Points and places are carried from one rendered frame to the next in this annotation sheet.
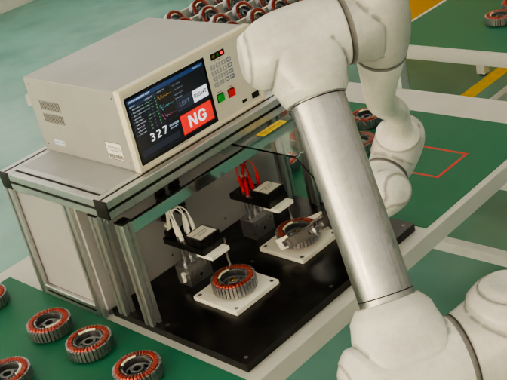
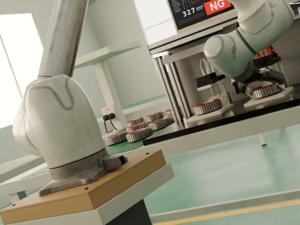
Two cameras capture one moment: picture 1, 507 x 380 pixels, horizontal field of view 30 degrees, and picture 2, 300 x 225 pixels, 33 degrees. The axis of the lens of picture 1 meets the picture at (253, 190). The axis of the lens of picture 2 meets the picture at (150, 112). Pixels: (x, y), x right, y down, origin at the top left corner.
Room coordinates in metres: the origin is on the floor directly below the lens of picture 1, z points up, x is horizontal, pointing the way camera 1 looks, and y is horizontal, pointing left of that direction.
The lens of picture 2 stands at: (1.12, -1.69, 0.97)
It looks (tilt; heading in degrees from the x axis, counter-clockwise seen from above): 4 degrees down; 71
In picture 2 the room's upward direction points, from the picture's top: 19 degrees counter-clockwise
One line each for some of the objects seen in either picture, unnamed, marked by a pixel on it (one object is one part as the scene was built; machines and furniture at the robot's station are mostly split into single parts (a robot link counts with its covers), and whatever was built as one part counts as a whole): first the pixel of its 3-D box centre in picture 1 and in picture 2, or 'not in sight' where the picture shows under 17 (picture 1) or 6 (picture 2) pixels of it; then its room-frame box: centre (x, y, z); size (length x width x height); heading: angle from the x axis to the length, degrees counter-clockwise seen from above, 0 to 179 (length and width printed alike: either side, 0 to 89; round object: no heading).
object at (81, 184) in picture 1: (155, 134); (238, 20); (2.28, 0.22, 1.09); 0.68 x 0.44 x 0.05; 131
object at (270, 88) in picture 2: (297, 233); (266, 90); (2.12, -0.09, 0.80); 0.11 x 0.11 x 0.04
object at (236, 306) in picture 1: (236, 289); (210, 113); (1.96, 0.10, 0.78); 0.15 x 0.15 x 0.01; 41
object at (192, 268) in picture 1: (194, 268); (220, 100); (2.07, 0.19, 0.80); 0.07 x 0.05 x 0.06; 131
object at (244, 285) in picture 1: (234, 281); (207, 106); (1.96, 0.10, 0.80); 0.11 x 0.11 x 0.04
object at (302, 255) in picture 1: (299, 240); (268, 96); (2.12, -0.09, 0.78); 0.15 x 0.15 x 0.01; 41
